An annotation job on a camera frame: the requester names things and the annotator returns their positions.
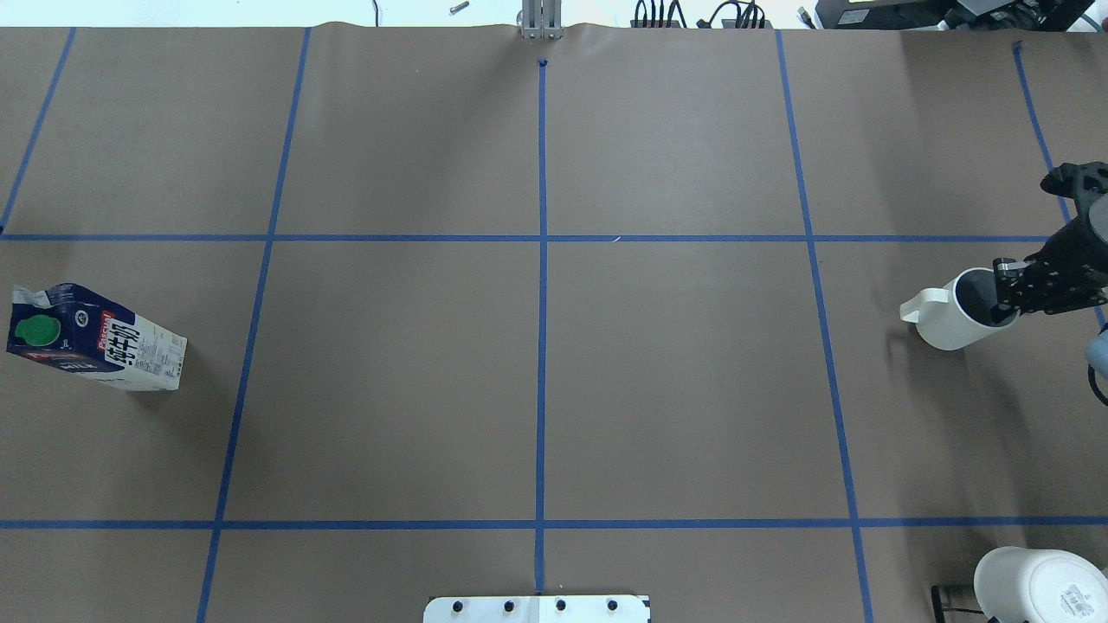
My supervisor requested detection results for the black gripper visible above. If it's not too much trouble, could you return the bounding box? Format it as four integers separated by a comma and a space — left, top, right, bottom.
993, 217, 1107, 324

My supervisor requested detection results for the white ribbed mug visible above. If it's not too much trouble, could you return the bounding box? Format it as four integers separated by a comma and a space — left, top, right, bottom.
899, 267, 1018, 351

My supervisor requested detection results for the blue white milk carton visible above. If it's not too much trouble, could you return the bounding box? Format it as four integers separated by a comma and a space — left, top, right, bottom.
7, 283, 187, 394

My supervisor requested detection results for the white mug on rack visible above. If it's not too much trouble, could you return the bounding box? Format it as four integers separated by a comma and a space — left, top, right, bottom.
973, 547, 1107, 622

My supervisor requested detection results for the black power strip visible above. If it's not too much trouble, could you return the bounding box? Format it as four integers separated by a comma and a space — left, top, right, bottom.
627, 1, 773, 30

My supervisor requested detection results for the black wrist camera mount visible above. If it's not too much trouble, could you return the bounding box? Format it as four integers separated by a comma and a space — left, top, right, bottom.
1038, 161, 1107, 218

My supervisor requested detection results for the black wire mug rack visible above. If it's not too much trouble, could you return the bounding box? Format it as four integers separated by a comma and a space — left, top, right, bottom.
929, 584, 994, 623

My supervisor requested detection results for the aluminium frame post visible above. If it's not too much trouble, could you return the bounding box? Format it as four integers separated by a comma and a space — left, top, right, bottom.
519, 0, 564, 41

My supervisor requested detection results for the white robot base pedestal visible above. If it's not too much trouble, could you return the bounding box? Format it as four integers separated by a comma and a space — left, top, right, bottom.
422, 594, 653, 622

